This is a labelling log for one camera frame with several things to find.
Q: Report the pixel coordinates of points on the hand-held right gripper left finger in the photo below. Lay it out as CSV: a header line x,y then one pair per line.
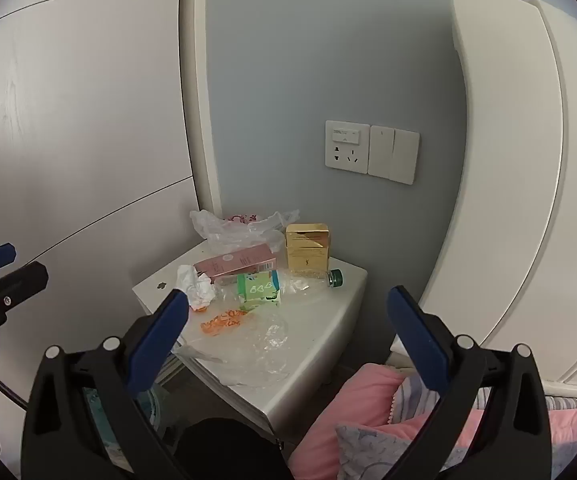
x,y
158,345

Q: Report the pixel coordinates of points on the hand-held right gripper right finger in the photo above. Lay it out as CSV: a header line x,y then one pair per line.
x,y
418,345

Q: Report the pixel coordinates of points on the waste bin with clear liner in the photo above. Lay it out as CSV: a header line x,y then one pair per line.
x,y
157,410

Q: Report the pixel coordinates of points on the pink cardboard box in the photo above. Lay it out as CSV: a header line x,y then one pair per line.
x,y
238,260

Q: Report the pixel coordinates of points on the gold cardboard box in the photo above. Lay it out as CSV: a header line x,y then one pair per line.
x,y
308,255

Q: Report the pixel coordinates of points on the orange printed plastic wrapper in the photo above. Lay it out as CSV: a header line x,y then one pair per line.
x,y
218,322

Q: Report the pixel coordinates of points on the crumpled white tissue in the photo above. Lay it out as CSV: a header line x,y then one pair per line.
x,y
196,290

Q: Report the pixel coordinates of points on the pink pillow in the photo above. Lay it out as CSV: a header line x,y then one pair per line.
x,y
358,400

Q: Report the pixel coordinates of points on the white nightstand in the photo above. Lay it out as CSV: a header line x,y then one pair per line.
x,y
328,310

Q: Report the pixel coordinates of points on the clear plastic packaging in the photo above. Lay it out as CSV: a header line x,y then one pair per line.
x,y
263,352

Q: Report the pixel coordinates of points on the clear bottle with green cap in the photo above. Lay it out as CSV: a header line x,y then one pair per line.
x,y
336,278

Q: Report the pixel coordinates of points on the small green carton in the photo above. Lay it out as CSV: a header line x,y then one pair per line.
x,y
258,294

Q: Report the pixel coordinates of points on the grey patterned pillow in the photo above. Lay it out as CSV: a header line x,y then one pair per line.
x,y
368,450

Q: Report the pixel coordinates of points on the person's black clothing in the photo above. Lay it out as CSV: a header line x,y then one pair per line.
x,y
233,450

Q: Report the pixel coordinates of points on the clear pink-printed plastic bag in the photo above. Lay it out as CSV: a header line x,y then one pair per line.
x,y
218,230

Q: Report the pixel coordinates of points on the white wardrobe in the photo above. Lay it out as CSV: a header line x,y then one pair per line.
x,y
93,135

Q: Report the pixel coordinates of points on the white bed headboard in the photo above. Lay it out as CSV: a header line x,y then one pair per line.
x,y
508,160

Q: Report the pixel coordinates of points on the white wall switch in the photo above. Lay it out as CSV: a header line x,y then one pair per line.
x,y
394,155

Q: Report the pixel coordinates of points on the white wall socket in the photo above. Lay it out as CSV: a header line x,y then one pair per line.
x,y
347,147

